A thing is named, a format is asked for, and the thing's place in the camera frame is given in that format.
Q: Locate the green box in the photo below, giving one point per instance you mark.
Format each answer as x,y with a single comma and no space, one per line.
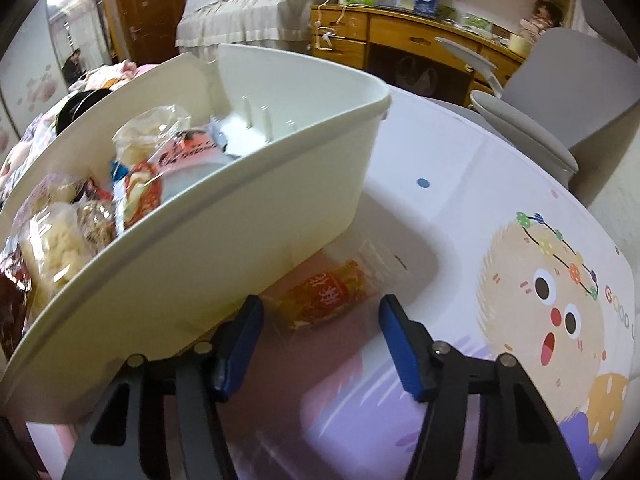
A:
475,21

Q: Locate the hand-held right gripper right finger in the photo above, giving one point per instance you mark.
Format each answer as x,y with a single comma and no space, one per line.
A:
400,350

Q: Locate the brown square cracker packet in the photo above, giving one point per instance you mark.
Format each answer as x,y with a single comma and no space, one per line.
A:
42,190

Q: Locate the pale cracker clear packet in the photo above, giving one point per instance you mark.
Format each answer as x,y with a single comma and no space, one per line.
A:
50,245

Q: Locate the dark brown wrapper packet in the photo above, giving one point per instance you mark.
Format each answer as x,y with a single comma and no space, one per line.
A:
12,300

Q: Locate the white plastic tray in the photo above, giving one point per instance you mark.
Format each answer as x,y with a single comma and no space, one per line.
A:
225,210

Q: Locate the white lace cover cloth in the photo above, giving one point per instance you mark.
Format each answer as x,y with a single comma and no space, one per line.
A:
250,10

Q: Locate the wooden desk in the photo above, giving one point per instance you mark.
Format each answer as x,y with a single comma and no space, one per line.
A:
425,35

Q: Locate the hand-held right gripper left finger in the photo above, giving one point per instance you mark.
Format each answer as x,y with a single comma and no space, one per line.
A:
240,345

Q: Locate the yellow cookie clear packet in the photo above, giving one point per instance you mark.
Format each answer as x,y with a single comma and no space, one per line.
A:
145,130

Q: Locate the white printed snack packet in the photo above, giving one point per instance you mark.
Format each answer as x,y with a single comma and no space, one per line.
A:
190,155

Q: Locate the red white snack packet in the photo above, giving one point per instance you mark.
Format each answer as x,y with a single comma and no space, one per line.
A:
140,195

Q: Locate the orange candy packet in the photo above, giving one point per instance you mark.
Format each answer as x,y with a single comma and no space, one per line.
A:
325,295

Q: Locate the nut cluster clear packet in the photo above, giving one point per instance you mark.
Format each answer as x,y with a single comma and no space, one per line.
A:
95,225

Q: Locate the blue snack packet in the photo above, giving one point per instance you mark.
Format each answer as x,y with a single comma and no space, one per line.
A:
220,132

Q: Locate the cartoon printed blanket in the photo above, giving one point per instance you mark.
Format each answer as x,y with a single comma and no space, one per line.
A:
110,74

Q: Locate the grey office chair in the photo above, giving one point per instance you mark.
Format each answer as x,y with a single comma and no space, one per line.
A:
565,85

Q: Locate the black shoulder bag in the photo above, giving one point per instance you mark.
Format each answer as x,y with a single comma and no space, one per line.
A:
80,105

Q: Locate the wooden door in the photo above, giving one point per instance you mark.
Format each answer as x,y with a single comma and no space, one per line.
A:
150,10

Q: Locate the doll figure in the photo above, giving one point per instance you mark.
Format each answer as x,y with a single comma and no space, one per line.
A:
542,15

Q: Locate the yellow mug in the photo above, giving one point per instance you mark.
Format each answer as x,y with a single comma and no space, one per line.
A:
520,44

